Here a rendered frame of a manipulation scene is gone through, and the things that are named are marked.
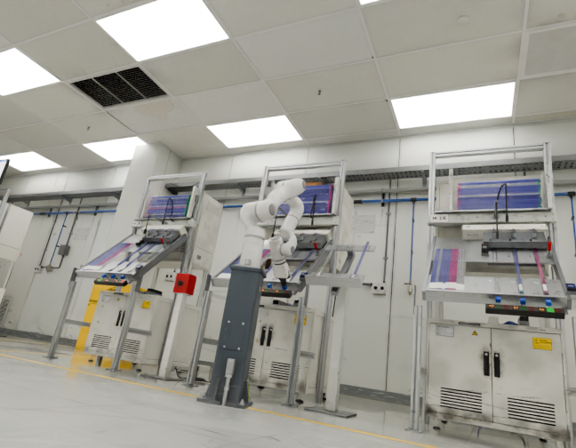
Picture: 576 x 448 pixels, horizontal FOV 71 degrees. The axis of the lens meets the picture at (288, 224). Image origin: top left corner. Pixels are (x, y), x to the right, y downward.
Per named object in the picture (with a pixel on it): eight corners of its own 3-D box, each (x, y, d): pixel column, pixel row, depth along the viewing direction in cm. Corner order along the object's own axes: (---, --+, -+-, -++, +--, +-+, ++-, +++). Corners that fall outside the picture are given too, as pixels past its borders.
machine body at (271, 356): (303, 404, 262) (315, 308, 281) (215, 386, 292) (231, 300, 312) (334, 401, 317) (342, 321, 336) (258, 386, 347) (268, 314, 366)
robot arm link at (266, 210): (250, 225, 241) (271, 223, 231) (243, 207, 237) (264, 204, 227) (291, 193, 278) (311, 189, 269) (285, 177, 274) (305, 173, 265)
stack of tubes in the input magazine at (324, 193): (328, 213, 319) (332, 182, 328) (271, 214, 341) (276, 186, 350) (333, 219, 330) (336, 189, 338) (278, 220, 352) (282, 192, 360)
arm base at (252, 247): (262, 268, 219) (268, 236, 225) (228, 264, 221) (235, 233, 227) (267, 276, 237) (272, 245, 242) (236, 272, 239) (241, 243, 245)
